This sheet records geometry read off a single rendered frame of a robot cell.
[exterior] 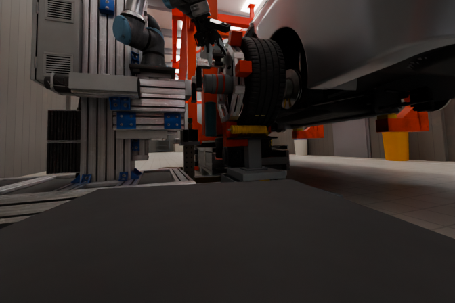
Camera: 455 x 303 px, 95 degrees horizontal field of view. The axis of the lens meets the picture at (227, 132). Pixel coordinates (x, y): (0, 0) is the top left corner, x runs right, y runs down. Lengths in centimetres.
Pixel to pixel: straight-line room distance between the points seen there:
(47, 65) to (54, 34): 17
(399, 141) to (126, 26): 513
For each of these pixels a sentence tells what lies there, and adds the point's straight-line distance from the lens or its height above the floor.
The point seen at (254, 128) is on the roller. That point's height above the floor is 51.
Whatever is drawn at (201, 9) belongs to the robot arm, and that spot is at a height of 96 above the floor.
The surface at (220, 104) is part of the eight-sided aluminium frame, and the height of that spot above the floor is 75.
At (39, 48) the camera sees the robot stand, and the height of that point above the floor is 93.
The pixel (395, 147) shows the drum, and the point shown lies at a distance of 544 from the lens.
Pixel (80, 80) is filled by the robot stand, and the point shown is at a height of 70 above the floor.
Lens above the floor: 40
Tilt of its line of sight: 4 degrees up
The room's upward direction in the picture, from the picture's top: 2 degrees counter-clockwise
